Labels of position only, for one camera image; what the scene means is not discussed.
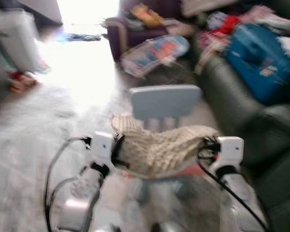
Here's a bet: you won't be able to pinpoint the white plastic bin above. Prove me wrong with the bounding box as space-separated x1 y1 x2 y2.
0 10 49 73

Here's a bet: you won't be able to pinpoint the colourful baby bouncer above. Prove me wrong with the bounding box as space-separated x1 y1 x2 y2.
121 35 190 78

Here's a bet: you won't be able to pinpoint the blue door mat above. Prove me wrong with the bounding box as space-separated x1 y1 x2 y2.
53 32 103 42

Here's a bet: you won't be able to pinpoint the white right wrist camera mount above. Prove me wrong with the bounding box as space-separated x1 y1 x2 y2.
217 136 245 169

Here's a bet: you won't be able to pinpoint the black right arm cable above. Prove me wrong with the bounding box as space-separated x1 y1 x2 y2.
197 147 271 232

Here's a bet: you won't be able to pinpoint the purple armchair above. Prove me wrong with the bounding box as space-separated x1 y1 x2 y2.
105 0 199 61

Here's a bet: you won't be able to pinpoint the folded white blankets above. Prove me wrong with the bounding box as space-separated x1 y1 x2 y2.
181 0 242 17

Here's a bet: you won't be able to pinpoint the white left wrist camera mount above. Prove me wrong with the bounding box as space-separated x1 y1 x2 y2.
89 131 116 166

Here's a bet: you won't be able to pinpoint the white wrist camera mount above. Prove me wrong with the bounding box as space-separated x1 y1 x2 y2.
217 136 245 169
89 131 116 166

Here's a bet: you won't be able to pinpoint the short black left arm cable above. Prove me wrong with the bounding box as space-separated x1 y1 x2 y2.
48 176 80 228

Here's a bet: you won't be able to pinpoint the dark green leather sofa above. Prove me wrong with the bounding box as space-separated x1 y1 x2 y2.
196 0 290 232

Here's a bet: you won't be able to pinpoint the yellow stuffed toy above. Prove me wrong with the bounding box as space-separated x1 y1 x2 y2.
133 4 164 29

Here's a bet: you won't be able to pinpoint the long black left arm cable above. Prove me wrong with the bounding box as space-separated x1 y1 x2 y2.
44 137 92 232

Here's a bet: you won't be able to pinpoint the pile of colourful clothes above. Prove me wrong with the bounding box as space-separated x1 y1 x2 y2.
196 6 290 54

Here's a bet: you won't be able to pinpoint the small red and tan toy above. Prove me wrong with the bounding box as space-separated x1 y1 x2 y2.
9 72 39 93

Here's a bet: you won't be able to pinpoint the beige textured pillow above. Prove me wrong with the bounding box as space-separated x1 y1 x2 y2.
110 114 219 178

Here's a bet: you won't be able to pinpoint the light blue child chair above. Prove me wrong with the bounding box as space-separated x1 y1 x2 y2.
130 85 203 206

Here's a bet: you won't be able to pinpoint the blue suitcase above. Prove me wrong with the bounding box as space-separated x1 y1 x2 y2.
224 23 290 105

